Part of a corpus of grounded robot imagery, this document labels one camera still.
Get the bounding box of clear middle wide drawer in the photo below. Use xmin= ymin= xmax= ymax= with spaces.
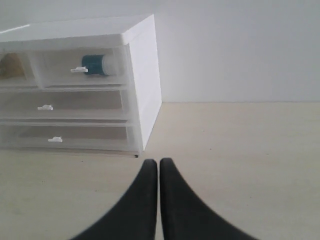
xmin=0 ymin=89 xmax=131 ymax=121

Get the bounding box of clear bottom wide drawer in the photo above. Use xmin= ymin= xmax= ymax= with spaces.
xmin=0 ymin=125 xmax=140 ymax=152

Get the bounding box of teal bottle white cap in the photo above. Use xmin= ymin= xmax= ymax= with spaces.
xmin=81 ymin=54 xmax=117 ymax=76

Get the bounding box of clear wide drawer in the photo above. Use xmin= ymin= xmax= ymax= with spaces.
xmin=0 ymin=125 xmax=140 ymax=152
xmin=0 ymin=89 xmax=131 ymax=121

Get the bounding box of white plastic drawer cabinet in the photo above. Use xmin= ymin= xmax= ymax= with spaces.
xmin=0 ymin=14 xmax=162 ymax=155

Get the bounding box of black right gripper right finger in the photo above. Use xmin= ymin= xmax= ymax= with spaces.
xmin=159 ymin=158 xmax=255 ymax=240

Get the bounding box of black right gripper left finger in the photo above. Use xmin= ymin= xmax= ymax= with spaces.
xmin=74 ymin=159 xmax=158 ymax=240

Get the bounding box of yellow cheese wedge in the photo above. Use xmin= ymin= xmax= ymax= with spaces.
xmin=0 ymin=53 xmax=26 ymax=81

